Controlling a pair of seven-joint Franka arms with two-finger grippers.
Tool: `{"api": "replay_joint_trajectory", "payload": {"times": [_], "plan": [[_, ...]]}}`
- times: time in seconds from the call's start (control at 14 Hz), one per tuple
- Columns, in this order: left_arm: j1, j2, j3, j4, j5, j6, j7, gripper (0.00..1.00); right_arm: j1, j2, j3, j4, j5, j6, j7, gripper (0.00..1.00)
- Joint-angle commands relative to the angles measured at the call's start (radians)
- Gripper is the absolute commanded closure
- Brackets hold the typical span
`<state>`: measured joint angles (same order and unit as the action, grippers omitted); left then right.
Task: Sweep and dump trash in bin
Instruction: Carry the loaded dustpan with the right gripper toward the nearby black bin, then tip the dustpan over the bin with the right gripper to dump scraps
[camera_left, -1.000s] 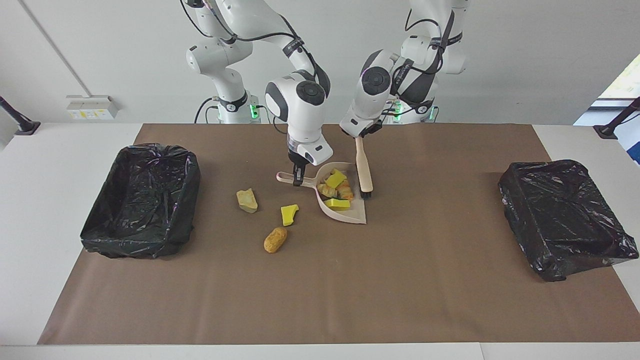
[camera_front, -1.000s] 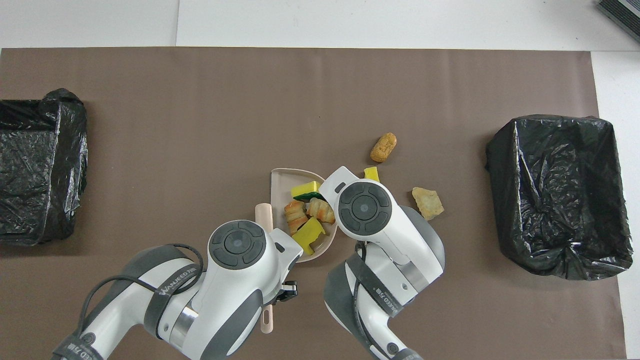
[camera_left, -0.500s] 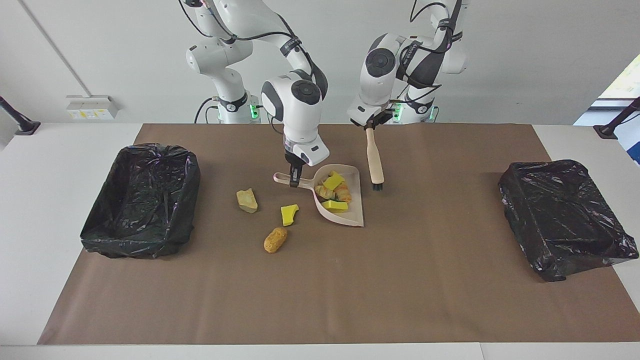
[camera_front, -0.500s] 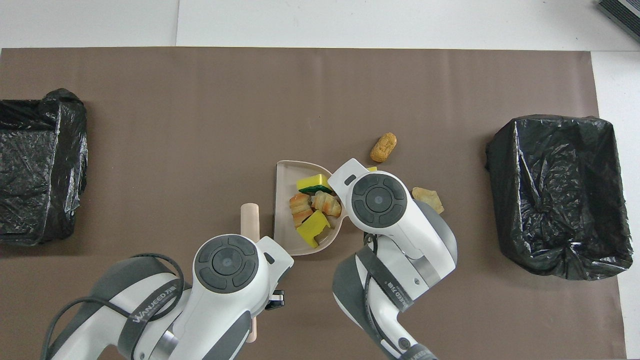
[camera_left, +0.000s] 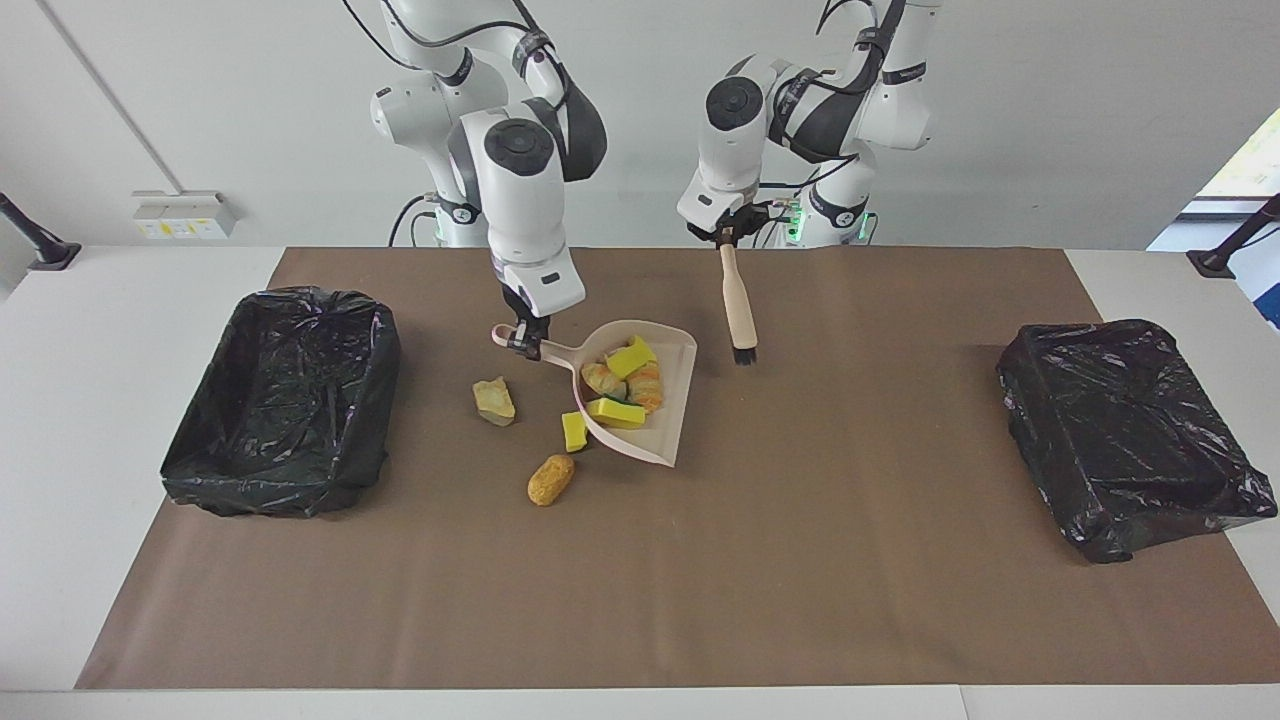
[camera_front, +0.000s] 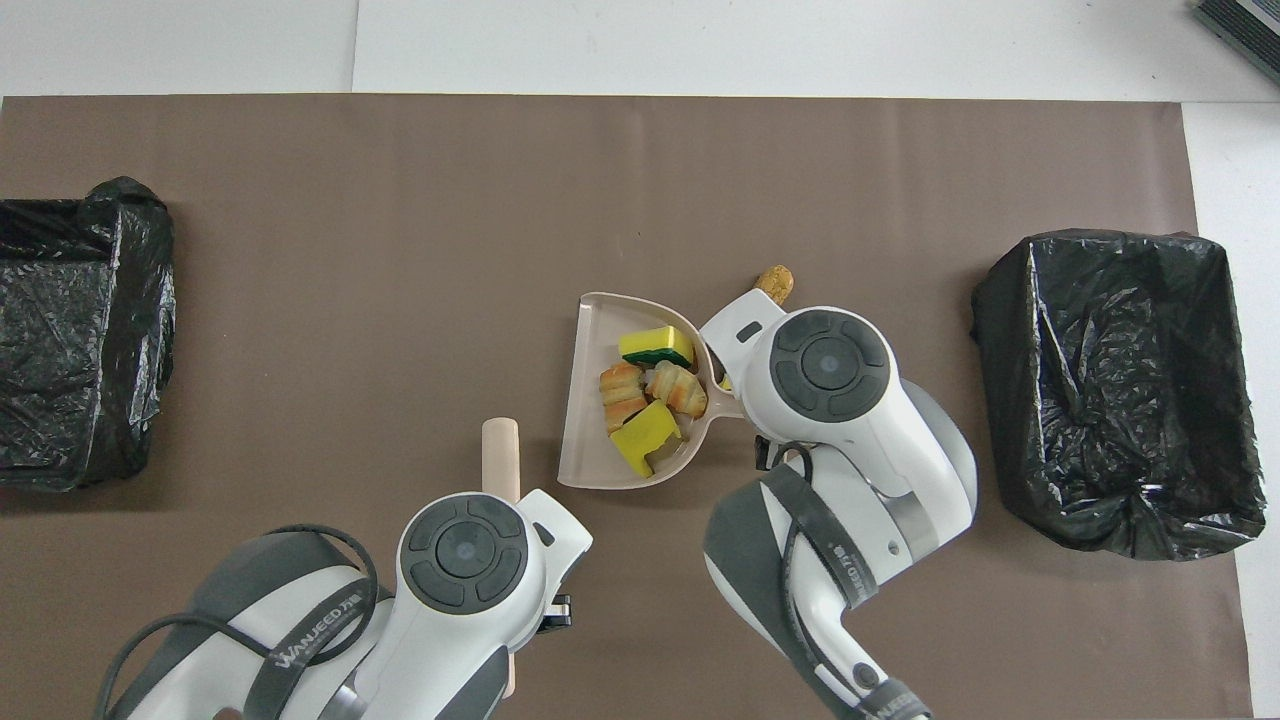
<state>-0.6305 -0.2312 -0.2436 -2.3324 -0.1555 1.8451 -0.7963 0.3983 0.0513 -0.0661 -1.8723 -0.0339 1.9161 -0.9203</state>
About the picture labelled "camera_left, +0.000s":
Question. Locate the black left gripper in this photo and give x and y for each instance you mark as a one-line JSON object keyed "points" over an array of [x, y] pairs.
{"points": [[740, 220]]}

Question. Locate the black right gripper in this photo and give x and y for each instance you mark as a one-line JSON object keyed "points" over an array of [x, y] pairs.
{"points": [[528, 322]]}

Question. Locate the beige hand brush black bristles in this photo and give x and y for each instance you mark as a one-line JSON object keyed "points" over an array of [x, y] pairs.
{"points": [[738, 300]]}

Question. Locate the beige bread chunk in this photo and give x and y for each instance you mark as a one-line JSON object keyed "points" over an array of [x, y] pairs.
{"points": [[494, 402]]}

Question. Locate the pale striped croissant piece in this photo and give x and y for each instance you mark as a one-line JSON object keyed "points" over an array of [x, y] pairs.
{"points": [[603, 380]]}

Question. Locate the small yellow sponge piece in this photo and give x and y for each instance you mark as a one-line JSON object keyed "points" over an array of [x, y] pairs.
{"points": [[574, 432]]}

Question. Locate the stepped yellow sponge piece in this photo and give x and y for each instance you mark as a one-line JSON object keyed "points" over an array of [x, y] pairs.
{"points": [[630, 357]]}

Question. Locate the notched yellow sponge piece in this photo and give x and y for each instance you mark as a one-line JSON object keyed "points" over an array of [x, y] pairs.
{"points": [[615, 413]]}

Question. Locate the orange striped croissant piece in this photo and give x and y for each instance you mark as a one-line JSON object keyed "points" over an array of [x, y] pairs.
{"points": [[647, 388]]}

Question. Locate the brown oval bread roll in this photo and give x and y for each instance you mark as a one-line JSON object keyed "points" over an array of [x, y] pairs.
{"points": [[550, 481]]}

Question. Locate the pink plastic dustpan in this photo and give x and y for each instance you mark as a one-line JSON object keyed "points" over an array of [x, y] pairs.
{"points": [[655, 440]]}

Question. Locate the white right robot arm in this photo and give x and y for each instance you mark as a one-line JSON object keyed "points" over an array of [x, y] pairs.
{"points": [[520, 200]]}

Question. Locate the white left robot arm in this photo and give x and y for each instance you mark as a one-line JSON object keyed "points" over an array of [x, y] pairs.
{"points": [[735, 150]]}

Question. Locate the black bag lined bin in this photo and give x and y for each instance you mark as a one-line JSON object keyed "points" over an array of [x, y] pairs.
{"points": [[1120, 440], [280, 400]]}

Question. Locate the brown table mat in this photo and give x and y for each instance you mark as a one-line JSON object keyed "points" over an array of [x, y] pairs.
{"points": [[900, 600]]}

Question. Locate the black clamp stand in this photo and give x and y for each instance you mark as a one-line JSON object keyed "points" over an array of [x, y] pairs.
{"points": [[1215, 262], [50, 250]]}

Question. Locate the bright window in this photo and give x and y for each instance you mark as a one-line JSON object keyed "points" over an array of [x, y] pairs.
{"points": [[1250, 165]]}

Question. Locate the blue panel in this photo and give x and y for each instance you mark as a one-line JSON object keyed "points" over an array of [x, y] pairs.
{"points": [[1268, 295]]}

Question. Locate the white wall socket box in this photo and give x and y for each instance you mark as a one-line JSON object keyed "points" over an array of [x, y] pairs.
{"points": [[180, 215]]}

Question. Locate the grey wall conduit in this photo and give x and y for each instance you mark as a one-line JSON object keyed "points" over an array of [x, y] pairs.
{"points": [[110, 95]]}

